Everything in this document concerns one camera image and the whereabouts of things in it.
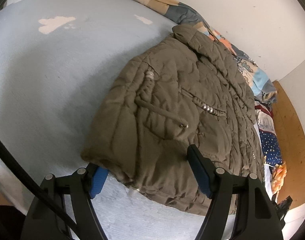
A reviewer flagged olive quilted hooded jacket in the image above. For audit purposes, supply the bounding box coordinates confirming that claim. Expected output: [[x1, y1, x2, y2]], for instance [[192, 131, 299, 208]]
[[81, 24, 265, 215]]

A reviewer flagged star and stripe print pillow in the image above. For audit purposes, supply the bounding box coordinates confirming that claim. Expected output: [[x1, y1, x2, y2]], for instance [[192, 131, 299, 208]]
[[254, 100, 284, 167]]

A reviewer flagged rolled patchwork print quilt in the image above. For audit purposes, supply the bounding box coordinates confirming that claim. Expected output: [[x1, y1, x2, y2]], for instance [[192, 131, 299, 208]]
[[77, 0, 278, 104]]

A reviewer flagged black cable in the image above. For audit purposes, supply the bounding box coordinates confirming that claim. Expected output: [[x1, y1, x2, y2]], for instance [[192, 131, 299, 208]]
[[0, 131, 78, 240]]

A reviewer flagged orange patterned cloth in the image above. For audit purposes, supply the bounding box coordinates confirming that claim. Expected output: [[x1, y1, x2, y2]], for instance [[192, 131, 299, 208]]
[[267, 161, 288, 203]]

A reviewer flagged bed with light blue sheet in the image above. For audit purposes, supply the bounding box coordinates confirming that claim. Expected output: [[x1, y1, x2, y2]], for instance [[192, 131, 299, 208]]
[[0, 0, 270, 240]]

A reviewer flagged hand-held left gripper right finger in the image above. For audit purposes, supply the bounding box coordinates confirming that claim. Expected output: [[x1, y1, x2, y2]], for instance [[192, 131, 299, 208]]
[[187, 144, 284, 240]]

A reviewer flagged wooden headboard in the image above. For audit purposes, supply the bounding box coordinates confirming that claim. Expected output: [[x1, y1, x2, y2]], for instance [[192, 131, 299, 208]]
[[271, 80, 305, 209]]

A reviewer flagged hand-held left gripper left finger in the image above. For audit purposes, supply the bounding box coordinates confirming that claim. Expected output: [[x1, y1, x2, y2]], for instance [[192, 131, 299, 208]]
[[20, 164, 109, 240]]

